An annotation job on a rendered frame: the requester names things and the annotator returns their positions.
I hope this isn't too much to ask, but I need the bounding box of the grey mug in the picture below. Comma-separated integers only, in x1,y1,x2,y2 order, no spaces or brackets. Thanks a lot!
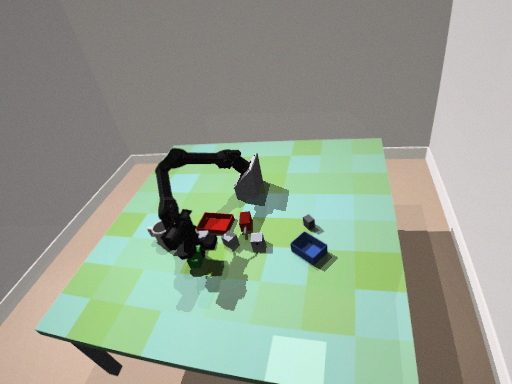
147,221,166,247

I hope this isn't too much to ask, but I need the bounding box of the red tray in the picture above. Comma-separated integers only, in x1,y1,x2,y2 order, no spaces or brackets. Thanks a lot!
196,212,234,235

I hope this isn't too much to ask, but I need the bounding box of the green gauge with short grey pin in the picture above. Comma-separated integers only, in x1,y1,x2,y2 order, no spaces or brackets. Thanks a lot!
187,246,204,268

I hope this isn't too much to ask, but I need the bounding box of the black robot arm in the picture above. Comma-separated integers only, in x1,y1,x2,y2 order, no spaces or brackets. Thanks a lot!
155,147,251,260

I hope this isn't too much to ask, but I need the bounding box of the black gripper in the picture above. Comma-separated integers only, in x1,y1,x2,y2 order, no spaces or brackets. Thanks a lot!
183,225,217,257

